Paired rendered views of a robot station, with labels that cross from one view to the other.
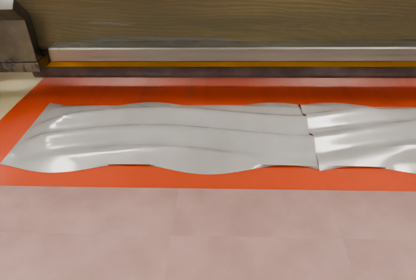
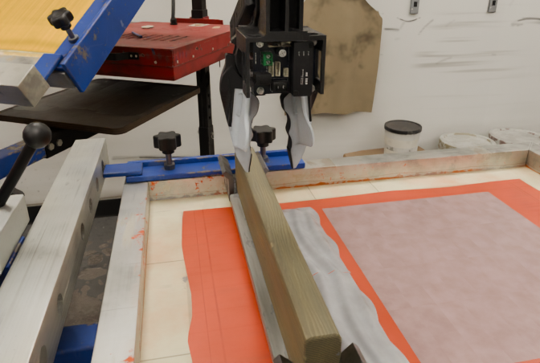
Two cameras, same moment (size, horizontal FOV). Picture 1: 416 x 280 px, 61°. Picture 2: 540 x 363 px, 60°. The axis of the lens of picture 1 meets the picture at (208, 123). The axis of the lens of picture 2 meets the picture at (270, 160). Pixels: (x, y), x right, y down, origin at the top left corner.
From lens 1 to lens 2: 0.59 m
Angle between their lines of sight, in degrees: 89
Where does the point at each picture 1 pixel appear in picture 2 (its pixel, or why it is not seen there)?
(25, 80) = not seen: outside the picture
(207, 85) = not seen: hidden behind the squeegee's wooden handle
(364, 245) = (383, 264)
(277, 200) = (375, 283)
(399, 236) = (374, 257)
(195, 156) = (368, 305)
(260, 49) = not seen: hidden behind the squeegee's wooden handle
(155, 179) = (387, 320)
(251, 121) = (329, 290)
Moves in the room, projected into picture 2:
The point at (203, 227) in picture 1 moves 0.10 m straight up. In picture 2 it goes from (402, 299) to (412, 225)
